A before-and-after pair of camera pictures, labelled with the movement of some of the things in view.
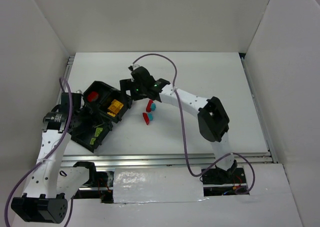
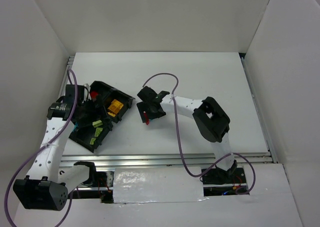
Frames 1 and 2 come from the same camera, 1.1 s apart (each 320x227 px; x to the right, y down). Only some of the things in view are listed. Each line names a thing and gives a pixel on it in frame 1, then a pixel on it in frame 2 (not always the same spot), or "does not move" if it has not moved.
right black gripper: x=125 y=86 to x=149 y=105
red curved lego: x=146 y=117 does not move
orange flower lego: x=115 y=106 does not move
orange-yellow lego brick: x=111 y=114 does not move
